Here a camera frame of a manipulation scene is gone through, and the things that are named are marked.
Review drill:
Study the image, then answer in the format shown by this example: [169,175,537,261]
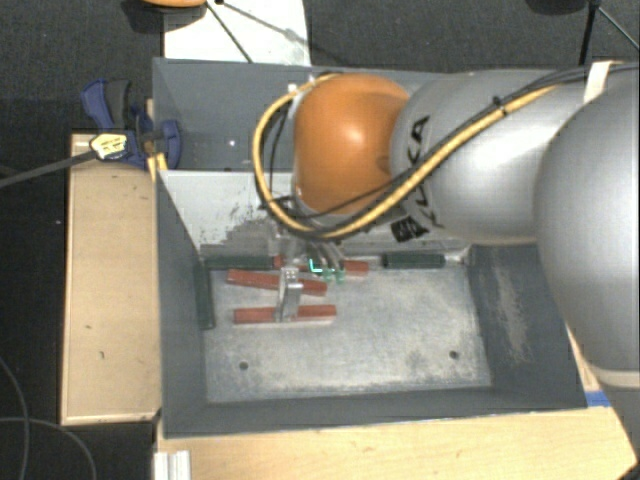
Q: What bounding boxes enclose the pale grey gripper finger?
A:
[275,266,297,324]
[288,281,305,320]

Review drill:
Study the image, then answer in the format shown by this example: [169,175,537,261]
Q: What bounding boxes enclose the dark green flat block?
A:
[381,251,447,270]
[201,253,276,272]
[192,259,217,331]

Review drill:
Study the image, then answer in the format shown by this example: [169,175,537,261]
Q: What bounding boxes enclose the grey metal bin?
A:
[151,57,589,438]

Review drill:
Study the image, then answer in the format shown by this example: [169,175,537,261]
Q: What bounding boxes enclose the pale wood flat board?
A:
[59,132,164,427]

